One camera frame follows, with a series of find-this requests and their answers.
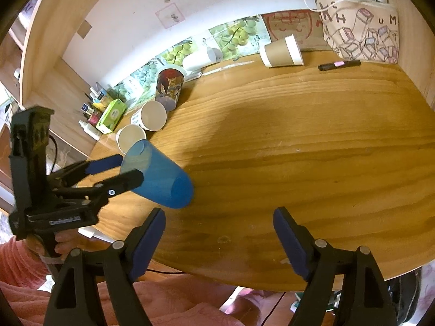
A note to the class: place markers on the red printed cup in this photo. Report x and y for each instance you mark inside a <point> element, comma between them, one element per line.
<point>169,88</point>

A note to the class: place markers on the wooden shelf unit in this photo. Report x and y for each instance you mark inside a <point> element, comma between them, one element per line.
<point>47,47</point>

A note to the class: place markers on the small red bottle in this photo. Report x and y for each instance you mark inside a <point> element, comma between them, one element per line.
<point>93,120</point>

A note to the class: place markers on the cardboard with red print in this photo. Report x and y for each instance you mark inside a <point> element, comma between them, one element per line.
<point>289,23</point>

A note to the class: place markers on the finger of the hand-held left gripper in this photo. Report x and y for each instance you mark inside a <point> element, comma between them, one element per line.
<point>122,181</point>
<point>102,164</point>

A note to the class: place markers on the pink fleece clothing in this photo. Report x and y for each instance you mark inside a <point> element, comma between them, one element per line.
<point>176,298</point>

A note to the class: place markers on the white cup with dotted print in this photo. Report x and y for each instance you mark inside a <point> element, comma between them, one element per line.
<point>153,115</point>

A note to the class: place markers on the green tissue box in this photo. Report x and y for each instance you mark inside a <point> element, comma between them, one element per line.
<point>111,115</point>

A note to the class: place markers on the printed canvas tote bag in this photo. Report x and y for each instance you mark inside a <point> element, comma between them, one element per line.
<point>360,30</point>

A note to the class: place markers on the plain white paper cup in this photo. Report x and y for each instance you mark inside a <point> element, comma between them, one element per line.
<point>131,139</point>

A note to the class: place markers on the black and pink marker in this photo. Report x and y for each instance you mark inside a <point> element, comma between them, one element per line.
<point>340,65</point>

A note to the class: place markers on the brown paper cup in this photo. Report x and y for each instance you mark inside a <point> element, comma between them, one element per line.
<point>280,52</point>

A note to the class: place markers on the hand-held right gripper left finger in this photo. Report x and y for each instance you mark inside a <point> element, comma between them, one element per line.
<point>146,244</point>

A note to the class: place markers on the blue plastic cup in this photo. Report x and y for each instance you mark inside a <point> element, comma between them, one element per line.
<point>163,180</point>

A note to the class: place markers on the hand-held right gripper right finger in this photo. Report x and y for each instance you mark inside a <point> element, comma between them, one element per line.
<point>293,244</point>

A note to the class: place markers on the person's left hand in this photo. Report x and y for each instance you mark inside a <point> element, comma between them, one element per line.
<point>66,241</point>

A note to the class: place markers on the black bag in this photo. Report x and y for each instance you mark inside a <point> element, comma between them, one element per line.
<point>406,295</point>

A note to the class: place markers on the pink square wall hook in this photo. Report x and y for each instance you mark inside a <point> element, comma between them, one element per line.
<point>170,15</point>

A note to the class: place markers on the white stick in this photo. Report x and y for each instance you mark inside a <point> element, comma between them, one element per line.
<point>227,67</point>

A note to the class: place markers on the white spray bottle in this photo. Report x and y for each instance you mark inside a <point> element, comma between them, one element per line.
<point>89,129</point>

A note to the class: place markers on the white flat object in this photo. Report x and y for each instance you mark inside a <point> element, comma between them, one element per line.
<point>91,233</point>

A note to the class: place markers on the grape print backsplash sheet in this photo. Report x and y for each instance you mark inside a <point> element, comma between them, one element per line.
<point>234,37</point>

